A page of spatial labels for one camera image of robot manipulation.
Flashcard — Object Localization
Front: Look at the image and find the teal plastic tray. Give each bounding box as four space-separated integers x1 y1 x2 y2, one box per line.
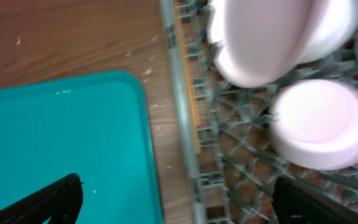
0 71 163 223

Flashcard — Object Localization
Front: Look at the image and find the wooden chopstick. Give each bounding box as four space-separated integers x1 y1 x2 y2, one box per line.
174 6 201 154

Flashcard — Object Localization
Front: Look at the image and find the large white plate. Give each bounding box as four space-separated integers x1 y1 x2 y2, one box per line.
211 0 327 88

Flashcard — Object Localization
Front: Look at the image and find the grey dishwasher rack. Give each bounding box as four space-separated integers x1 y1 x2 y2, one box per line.
160 1 358 223

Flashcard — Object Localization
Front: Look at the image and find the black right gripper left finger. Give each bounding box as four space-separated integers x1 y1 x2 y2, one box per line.
0 173 83 224

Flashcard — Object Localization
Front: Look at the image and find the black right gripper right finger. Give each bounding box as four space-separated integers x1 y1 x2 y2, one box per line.
272 176 358 224

